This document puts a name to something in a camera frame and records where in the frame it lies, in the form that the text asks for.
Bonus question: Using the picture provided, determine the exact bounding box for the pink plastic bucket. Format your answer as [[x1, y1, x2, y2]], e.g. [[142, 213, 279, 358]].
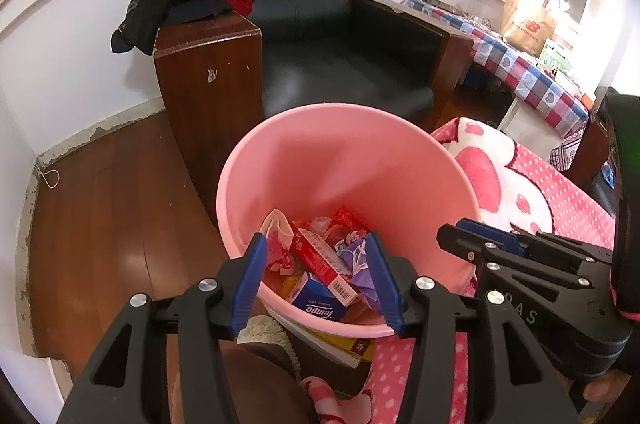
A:
[[216, 103, 483, 339]]

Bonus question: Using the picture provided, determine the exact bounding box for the blue tissue pack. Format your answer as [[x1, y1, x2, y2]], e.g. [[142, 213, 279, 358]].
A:
[[291, 273, 358, 324]]

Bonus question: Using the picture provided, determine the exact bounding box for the pink polka dot blanket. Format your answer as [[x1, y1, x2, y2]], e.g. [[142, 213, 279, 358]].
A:
[[367, 117, 616, 424]]

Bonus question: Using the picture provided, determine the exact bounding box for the white red carton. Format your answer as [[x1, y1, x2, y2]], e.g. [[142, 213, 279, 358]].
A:
[[292, 228, 358, 302]]

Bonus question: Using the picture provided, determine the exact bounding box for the person's right hand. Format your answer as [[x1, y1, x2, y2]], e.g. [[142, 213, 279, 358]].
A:
[[582, 374, 631, 405]]

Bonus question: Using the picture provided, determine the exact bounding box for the purple plastic bag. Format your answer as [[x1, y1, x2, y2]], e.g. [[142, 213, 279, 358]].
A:
[[335, 237, 388, 312]]

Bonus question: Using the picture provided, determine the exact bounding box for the white table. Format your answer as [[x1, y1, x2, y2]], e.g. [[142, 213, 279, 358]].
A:
[[497, 97, 556, 160]]

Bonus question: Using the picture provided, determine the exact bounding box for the red box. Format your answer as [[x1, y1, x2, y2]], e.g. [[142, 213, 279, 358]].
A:
[[330, 205, 371, 235]]

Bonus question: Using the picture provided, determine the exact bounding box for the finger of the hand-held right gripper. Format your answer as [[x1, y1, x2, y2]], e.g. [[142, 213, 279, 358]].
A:
[[436, 224, 613, 295], [456, 218, 616, 265]]

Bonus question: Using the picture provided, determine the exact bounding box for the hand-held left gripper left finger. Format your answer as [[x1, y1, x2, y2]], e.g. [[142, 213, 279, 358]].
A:
[[56, 231, 268, 424]]

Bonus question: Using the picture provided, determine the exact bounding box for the black leather sofa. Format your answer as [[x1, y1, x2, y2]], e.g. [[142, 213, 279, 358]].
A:
[[154, 0, 475, 225]]

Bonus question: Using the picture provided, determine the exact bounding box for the green box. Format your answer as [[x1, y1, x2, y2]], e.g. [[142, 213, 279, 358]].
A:
[[540, 42, 571, 75]]

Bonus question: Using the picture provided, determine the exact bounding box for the yellow white book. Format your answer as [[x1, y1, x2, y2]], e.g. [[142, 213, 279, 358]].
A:
[[280, 319, 376, 370]]

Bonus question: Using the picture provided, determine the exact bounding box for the small orange box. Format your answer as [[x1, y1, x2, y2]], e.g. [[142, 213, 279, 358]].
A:
[[280, 273, 308, 301]]

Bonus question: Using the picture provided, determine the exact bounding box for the white fluffy slipper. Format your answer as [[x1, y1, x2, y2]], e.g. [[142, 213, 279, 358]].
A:
[[236, 317, 296, 355]]

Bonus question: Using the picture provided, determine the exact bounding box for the brown paper bag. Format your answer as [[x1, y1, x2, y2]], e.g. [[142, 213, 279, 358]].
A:
[[502, 0, 558, 58]]

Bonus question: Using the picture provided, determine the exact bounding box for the red patterned wrapper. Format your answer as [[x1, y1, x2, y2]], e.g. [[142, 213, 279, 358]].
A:
[[262, 210, 296, 277]]

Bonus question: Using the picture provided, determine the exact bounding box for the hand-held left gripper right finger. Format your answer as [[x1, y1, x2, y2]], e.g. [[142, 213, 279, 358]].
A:
[[366, 231, 583, 424]]

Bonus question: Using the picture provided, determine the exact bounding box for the chequered heart tablecloth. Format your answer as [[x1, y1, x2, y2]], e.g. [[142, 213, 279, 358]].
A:
[[402, 0, 591, 137]]

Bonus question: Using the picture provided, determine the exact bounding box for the pink striped cloth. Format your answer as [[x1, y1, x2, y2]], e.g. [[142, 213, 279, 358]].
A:
[[300, 376, 373, 424]]

